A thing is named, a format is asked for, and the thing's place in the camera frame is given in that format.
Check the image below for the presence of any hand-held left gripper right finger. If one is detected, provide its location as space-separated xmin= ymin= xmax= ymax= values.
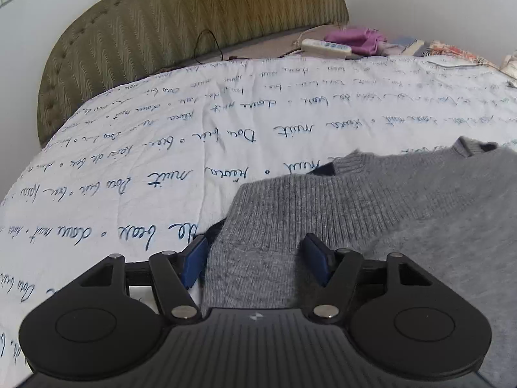
xmin=303 ymin=232 xmax=433 ymax=324

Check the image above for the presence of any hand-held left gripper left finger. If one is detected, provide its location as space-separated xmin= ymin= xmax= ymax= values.
xmin=77 ymin=234 xmax=211 ymax=324

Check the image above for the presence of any grey sweater with navy sleeves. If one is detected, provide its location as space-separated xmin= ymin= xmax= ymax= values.
xmin=194 ymin=136 xmax=517 ymax=388

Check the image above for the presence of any white script-print bedspread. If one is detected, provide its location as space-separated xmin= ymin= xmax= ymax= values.
xmin=0 ymin=54 xmax=517 ymax=388

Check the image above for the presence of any white power strip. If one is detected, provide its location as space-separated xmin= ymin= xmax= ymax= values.
xmin=301 ymin=38 xmax=353 ymax=58

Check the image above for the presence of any purple cloth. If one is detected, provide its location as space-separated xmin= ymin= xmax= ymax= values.
xmin=324 ymin=26 xmax=387 ymax=56

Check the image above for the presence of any olive upholstered headboard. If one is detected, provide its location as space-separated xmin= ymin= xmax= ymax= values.
xmin=37 ymin=0 xmax=350 ymax=148

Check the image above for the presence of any floral patterned cloth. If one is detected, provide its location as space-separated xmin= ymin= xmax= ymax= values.
xmin=428 ymin=39 xmax=499 ymax=67

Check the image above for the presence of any white puffy jacket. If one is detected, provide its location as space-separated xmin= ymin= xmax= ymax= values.
xmin=500 ymin=50 xmax=517 ymax=79

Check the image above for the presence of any black cable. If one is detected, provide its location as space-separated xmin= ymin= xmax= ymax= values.
xmin=194 ymin=29 xmax=227 ymax=62

